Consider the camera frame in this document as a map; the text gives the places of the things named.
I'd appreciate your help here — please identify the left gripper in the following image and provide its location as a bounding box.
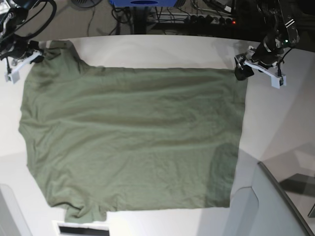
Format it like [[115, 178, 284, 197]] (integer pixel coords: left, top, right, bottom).
[[234, 46, 286, 88]]

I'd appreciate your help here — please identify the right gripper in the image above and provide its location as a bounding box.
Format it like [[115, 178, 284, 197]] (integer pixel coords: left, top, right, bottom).
[[0, 36, 45, 84]]

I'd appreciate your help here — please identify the green t-shirt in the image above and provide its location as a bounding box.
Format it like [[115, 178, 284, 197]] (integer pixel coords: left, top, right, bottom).
[[19, 41, 248, 223]]

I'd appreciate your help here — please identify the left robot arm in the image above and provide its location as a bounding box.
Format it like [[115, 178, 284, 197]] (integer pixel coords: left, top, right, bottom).
[[234, 0, 299, 89]]

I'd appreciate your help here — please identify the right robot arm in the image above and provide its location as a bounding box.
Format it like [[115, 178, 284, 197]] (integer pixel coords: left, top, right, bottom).
[[0, 0, 57, 84]]

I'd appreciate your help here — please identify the black power strip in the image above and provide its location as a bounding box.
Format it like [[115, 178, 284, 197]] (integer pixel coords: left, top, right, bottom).
[[148, 13, 238, 26]]

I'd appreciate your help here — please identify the blue box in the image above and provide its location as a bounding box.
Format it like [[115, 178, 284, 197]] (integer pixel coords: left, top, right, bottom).
[[110, 0, 177, 7]]

